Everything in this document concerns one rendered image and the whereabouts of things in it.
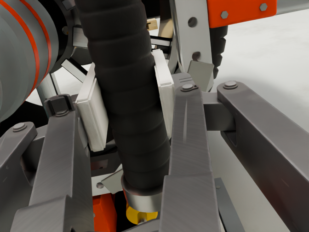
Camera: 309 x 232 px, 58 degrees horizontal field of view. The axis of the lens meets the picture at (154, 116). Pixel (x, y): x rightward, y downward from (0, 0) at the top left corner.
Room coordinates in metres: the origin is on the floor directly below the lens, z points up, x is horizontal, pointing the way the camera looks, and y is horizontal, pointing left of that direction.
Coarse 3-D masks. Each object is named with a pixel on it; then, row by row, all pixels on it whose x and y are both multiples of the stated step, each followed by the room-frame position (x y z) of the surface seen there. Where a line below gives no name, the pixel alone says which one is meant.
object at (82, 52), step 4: (76, 8) 0.78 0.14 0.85; (80, 24) 0.78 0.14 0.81; (64, 28) 0.78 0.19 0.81; (76, 48) 0.83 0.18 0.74; (80, 48) 0.83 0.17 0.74; (84, 48) 0.83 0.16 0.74; (76, 52) 0.83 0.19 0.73; (80, 52) 0.83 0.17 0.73; (84, 52) 0.83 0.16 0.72; (88, 52) 0.83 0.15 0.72; (72, 56) 0.83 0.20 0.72; (76, 56) 0.83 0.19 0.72; (80, 56) 0.83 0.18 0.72; (84, 56) 0.83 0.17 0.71; (88, 56) 0.83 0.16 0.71; (76, 60) 0.83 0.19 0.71; (80, 60) 0.83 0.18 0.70; (84, 60) 0.83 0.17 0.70; (88, 60) 0.83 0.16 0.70; (80, 64) 0.83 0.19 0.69
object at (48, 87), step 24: (48, 0) 0.52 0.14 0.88; (72, 0) 0.47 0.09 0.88; (168, 0) 0.49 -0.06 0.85; (72, 24) 0.48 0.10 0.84; (168, 24) 0.51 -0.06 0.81; (72, 48) 0.48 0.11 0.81; (168, 48) 0.48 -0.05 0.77; (72, 72) 0.47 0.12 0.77; (48, 96) 0.48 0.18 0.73; (24, 120) 0.60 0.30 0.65; (48, 120) 0.48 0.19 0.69
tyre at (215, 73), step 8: (216, 32) 0.45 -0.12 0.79; (224, 32) 0.45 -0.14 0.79; (216, 40) 0.45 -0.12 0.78; (224, 40) 0.46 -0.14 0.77; (216, 48) 0.45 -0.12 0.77; (224, 48) 0.46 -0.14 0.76; (216, 56) 0.45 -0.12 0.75; (216, 64) 0.45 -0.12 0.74; (216, 72) 0.45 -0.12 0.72; (104, 152) 0.46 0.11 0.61; (112, 152) 0.45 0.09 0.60
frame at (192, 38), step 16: (176, 0) 0.37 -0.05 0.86; (192, 0) 0.37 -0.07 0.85; (176, 16) 0.37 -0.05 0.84; (192, 16) 0.37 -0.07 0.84; (176, 32) 0.41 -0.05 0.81; (192, 32) 0.37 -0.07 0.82; (208, 32) 0.37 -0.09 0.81; (176, 48) 0.42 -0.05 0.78; (192, 48) 0.37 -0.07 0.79; (208, 48) 0.37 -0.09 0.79; (192, 64) 0.36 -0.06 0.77; (208, 64) 0.36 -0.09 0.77; (208, 80) 0.36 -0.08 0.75; (96, 160) 0.42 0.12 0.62; (112, 160) 0.41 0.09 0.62; (96, 176) 0.37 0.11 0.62; (112, 176) 0.37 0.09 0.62; (96, 192) 0.37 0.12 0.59; (112, 192) 0.37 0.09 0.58
